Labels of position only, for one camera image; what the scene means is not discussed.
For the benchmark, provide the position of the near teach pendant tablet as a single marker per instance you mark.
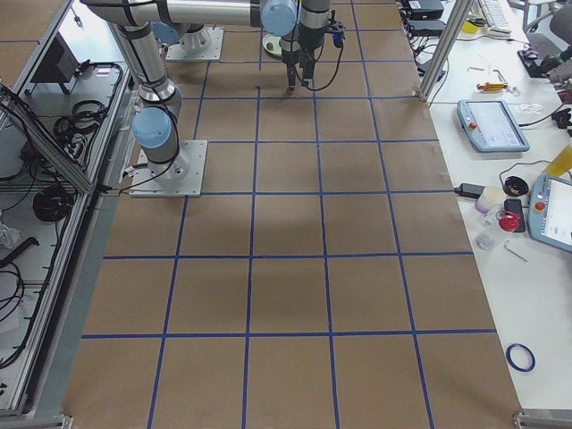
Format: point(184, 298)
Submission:
point(549, 214)

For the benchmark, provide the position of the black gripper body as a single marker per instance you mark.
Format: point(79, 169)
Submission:
point(290, 57)
point(308, 40)

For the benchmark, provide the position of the teach pendant tablet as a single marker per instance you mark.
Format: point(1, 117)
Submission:
point(549, 214)
point(490, 126)

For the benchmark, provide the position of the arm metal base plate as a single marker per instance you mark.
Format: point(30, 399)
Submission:
point(203, 45)
point(184, 178)

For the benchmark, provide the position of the black power adapter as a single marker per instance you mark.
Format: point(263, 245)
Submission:
point(469, 190)

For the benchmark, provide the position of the gold metal tool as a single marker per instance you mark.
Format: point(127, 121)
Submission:
point(491, 86)

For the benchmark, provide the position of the silver allen key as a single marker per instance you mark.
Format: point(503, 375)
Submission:
point(507, 246)

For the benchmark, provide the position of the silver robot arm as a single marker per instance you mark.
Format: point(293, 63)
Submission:
point(279, 18)
point(133, 23)

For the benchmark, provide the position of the aluminium frame post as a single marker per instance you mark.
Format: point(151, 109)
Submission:
point(456, 18)

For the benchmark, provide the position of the black monitor box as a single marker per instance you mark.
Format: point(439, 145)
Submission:
point(58, 66)

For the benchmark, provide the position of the light green plate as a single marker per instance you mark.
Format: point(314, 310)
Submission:
point(271, 45)

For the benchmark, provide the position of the red round lid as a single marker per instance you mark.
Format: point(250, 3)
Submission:
point(508, 221)

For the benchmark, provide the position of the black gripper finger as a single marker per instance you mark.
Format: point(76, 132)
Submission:
point(290, 77)
point(308, 68)
point(302, 58)
point(293, 76)

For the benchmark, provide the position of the white paper cup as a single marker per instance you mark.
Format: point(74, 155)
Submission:
point(490, 198)

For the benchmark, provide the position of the far teach pendant tablet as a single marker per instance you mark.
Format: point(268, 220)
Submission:
point(490, 126)

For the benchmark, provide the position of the blue tape roll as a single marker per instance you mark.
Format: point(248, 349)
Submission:
point(520, 358)

